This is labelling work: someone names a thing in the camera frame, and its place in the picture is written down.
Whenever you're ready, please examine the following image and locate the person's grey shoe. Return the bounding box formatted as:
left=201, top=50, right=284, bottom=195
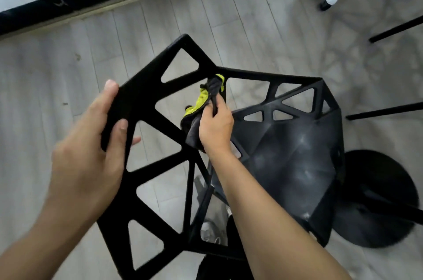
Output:
left=200, top=220, right=229, bottom=248

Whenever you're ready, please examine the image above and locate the person's right forearm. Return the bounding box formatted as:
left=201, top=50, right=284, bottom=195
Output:
left=206, top=146, right=352, bottom=280

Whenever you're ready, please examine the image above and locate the yellow and grey cleaning cloth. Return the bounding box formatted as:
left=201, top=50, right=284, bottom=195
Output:
left=180, top=74, right=228, bottom=152

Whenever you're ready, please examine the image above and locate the person's left forearm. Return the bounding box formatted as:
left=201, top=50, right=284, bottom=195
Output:
left=0, top=209, right=100, bottom=280

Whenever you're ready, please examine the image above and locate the person's black trouser leg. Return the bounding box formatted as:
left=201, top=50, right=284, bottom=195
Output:
left=196, top=213, right=252, bottom=280

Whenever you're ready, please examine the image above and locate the black round table base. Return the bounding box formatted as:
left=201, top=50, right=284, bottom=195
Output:
left=333, top=149, right=423, bottom=250

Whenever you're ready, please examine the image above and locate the black geometric plastic chair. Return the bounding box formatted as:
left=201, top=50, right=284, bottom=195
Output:
left=96, top=33, right=346, bottom=273

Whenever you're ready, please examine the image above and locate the person's left hand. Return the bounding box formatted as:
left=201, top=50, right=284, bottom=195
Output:
left=49, top=80, right=142, bottom=225

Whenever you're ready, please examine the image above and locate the black thin furniture leg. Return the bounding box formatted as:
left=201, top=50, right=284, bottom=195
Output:
left=345, top=102, right=423, bottom=121
left=369, top=15, right=423, bottom=43

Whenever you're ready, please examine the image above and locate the person's right hand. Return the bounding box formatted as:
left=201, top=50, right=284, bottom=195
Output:
left=199, top=95, right=235, bottom=155

